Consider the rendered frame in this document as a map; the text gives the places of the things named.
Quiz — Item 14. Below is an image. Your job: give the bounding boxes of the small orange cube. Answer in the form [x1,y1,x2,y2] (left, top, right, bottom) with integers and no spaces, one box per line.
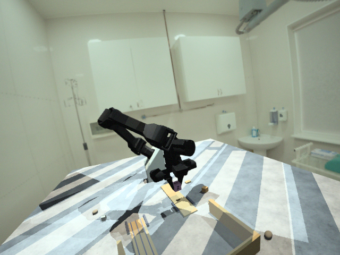
[201,186,209,193]

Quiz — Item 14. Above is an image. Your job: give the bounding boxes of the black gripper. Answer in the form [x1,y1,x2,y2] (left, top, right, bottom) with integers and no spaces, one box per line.
[150,154,197,190]

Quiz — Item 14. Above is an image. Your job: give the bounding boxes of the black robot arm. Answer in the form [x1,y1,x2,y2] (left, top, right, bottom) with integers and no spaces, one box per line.
[98,107,196,177]

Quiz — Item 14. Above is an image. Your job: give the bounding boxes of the purple cube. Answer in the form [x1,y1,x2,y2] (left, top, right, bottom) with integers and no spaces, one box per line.
[173,180,181,192]

